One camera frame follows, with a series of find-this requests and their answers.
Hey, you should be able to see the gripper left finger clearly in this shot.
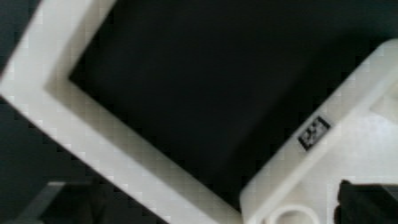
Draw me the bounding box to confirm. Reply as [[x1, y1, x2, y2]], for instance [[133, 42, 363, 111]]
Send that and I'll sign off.
[[11, 181, 89, 224]]

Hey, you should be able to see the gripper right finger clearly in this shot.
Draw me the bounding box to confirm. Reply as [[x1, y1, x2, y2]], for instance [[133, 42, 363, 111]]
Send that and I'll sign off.
[[334, 180, 398, 224]]

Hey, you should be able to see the white desk tabletop tray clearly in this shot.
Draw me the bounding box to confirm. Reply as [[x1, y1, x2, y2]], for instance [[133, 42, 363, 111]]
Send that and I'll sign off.
[[240, 39, 398, 224]]

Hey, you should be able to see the white U-shaped fence frame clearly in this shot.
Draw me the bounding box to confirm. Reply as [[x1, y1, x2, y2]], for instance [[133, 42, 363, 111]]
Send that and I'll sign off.
[[0, 0, 243, 224]]

